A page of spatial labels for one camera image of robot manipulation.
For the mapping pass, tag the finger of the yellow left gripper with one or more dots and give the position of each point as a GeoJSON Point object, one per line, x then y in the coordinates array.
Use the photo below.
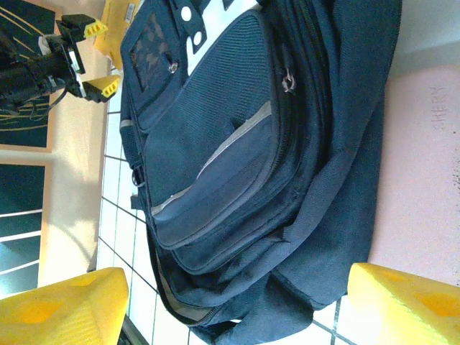
{"type": "Point", "coordinates": [104, 88]}
{"type": "Point", "coordinates": [94, 31]}

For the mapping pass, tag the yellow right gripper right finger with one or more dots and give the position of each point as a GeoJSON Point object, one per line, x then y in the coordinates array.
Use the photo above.
{"type": "Point", "coordinates": [413, 312]}

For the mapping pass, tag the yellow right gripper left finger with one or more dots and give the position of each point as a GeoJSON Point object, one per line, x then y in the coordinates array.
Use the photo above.
{"type": "Point", "coordinates": [61, 312]}

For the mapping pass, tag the navy blue backpack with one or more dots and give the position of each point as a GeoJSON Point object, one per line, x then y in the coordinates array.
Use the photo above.
{"type": "Point", "coordinates": [251, 161]}

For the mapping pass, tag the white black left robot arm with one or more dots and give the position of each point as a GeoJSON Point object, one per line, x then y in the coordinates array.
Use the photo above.
{"type": "Point", "coordinates": [19, 77]}

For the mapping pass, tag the yellow paper envelope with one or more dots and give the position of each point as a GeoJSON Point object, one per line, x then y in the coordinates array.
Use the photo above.
{"type": "Point", "coordinates": [109, 50]}

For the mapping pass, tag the pink eraser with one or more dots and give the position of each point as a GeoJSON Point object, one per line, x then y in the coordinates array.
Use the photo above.
{"type": "Point", "coordinates": [424, 179]}

